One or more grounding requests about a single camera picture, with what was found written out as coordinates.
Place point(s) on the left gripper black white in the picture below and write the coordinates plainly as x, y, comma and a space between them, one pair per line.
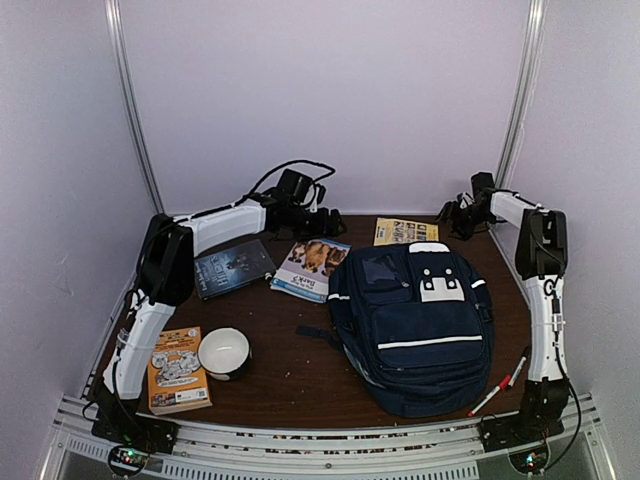
322, 231

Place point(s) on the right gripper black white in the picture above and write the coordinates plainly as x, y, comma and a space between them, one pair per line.
450, 211

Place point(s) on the navy blue student backpack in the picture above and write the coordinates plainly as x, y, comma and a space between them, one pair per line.
415, 321

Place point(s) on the dark blue cover book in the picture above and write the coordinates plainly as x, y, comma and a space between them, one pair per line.
231, 269

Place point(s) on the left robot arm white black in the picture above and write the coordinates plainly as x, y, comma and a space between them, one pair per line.
164, 274

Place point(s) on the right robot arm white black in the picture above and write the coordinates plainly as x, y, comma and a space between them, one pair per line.
541, 260

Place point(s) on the dog picture book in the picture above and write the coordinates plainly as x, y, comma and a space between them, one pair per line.
306, 270

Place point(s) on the yellow picture-grid book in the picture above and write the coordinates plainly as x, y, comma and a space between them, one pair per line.
390, 231

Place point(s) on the black white marker pen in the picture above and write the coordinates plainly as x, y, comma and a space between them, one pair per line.
519, 367

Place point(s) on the white black bowl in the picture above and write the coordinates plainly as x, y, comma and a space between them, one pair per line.
225, 354

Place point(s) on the red white marker pen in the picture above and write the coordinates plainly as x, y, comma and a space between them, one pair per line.
494, 391

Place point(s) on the orange cartoon paperback book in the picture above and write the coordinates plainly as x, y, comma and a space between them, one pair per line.
176, 380

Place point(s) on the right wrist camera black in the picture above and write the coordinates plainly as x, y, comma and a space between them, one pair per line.
482, 181

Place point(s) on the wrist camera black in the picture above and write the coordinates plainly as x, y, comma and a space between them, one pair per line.
293, 187
482, 181

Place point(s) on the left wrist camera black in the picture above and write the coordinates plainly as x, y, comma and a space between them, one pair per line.
293, 187

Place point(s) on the right aluminium corner post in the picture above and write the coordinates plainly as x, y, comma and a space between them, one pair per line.
525, 85

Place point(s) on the aluminium corner post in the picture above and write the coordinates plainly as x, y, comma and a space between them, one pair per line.
525, 85
117, 36

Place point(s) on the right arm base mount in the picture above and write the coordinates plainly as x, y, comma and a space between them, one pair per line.
528, 431

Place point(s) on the aluminium front rail frame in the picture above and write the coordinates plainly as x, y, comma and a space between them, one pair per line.
443, 450

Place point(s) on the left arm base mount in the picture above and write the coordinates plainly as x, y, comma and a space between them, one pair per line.
134, 438

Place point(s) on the left aluminium corner post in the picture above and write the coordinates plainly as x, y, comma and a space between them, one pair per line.
117, 36

